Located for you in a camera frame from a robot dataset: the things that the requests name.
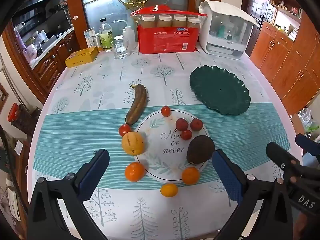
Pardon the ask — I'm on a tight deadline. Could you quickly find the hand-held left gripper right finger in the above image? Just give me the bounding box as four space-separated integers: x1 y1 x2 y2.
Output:
211 149 294 240

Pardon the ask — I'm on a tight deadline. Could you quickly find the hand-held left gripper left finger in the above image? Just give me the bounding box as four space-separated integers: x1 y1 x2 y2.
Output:
27 149 110 240

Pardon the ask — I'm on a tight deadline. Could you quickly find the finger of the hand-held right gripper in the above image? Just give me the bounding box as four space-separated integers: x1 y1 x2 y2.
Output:
265 142 304 178
295 134 320 157

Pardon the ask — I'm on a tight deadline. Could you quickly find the small orange tangerine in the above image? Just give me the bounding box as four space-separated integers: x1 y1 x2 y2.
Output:
182 167 200 185

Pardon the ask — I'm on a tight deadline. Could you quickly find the dark brown avocado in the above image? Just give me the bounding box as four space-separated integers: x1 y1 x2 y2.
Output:
186 135 215 165

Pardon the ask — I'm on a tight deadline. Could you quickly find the large orange tangerine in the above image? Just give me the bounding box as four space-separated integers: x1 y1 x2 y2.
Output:
125 162 146 182

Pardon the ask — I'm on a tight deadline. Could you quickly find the yellow striped melon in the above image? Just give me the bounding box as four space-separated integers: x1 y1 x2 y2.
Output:
121 131 145 155

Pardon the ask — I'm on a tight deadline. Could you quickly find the yellow-orange citrus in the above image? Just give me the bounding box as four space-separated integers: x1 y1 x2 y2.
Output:
160 183 179 198

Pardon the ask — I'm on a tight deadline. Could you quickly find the dark red plum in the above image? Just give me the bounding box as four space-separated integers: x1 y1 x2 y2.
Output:
190 118 204 132
175 118 189 131

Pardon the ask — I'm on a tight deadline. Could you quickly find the overripe brown banana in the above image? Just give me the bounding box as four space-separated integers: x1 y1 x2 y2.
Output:
125 84 147 126

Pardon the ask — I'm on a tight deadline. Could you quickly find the dark green leaf-shaped plate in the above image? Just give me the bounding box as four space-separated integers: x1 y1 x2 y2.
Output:
189 65 251 116

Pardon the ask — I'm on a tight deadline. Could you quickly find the clear plastic bag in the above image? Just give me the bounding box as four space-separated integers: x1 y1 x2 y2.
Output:
297 107 320 133

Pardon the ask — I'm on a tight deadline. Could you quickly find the tree print tablecloth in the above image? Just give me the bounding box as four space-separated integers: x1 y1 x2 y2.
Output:
30 45 304 240

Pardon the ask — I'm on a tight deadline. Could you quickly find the wooden sideboard cabinet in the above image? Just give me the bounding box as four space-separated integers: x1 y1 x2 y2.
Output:
250 21 320 117

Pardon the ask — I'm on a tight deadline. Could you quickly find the red lidded container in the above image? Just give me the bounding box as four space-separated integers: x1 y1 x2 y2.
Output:
7 102 22 123

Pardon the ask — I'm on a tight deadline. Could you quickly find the yellow flat box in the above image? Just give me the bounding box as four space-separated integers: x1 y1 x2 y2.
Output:
65 46 98 68

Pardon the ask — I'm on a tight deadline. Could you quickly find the wooden kitchen cabinet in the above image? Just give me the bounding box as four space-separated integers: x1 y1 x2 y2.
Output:
30 27 81 94

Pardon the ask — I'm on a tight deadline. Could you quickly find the clear drinking glass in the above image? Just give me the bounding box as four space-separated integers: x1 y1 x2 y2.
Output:
111 39 130 60

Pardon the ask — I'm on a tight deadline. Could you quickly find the small metal tin can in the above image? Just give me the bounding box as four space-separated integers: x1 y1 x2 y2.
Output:
92 33 101 52

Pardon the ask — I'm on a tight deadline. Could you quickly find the clear bottle with yellow liquid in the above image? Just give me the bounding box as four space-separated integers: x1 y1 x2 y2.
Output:
99 18 114 53

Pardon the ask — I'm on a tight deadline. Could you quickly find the small blue white carton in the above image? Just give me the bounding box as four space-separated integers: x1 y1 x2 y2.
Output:
83 27 97 48

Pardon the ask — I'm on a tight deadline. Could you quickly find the white countertop appliance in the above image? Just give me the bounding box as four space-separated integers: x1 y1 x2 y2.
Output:
198 0 261 60

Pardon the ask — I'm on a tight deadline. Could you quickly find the wooden display shelf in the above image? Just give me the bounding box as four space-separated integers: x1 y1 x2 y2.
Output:
268 0 306 24

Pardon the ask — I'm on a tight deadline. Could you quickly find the white squeeze bottle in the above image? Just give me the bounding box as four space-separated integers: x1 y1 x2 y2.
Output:
111 19 136 48

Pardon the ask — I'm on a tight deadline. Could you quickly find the dark wooden entrance door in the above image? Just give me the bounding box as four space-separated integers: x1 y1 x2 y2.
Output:
246 0 272 28

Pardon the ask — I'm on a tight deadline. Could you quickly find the red paper cup package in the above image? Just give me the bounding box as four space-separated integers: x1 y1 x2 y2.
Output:
130 4 208 54

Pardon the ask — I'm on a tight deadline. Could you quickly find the frosted glass door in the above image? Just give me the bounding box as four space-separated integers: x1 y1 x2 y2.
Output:
79 0 193 43

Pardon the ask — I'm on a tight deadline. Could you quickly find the black range hood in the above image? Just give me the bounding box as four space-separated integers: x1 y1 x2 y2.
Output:
24 0 56 8

